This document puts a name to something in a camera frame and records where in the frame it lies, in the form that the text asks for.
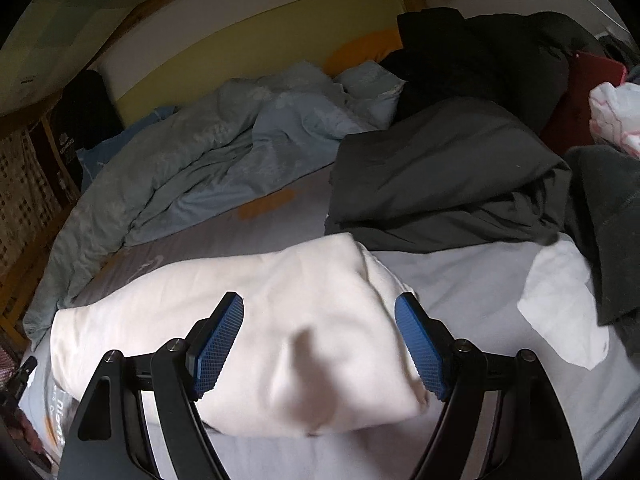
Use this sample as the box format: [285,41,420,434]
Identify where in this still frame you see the light blue duvet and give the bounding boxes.
[22,60,406,351]

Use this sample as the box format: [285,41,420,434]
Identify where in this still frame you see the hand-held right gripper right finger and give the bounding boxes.
[395,292,583,480]

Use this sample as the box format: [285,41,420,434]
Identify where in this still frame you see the charcoal garment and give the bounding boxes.
[562,146,640,346]

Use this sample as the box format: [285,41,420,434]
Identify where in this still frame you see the patterned beige curtain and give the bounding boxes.
[0,125,76,281]

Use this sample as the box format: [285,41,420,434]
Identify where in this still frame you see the green checked cloth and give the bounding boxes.
[0,0,201,111]

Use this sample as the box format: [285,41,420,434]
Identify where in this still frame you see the person's left hand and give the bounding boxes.
[12,407,46,461]

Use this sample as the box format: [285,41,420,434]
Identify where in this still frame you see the orange pillow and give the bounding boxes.
[322,29,406,78]

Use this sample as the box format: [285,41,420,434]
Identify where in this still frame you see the dark grey garment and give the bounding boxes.
[325,97,573,253]

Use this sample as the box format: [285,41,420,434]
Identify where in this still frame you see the white cloth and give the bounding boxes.
[516,240,611,371]

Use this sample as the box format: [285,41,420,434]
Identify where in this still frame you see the white pink printed bag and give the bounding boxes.
[587,82,640,156]

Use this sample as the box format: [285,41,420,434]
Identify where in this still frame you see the light blue pillow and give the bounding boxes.
[332,60,406,131]

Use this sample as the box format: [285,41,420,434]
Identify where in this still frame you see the red flat case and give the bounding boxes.
[540,52,628,153]

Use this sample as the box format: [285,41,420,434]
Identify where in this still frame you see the cream printed hoodie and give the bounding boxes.
[50,232,433,436]

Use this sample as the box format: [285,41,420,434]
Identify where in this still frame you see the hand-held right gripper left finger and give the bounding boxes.
[59,291,245,480]

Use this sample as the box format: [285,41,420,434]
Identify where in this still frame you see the black jacket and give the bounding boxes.
[380,7,608,133]

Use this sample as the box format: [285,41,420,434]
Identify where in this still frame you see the black hanging garment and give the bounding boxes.
[55,69,126,191]

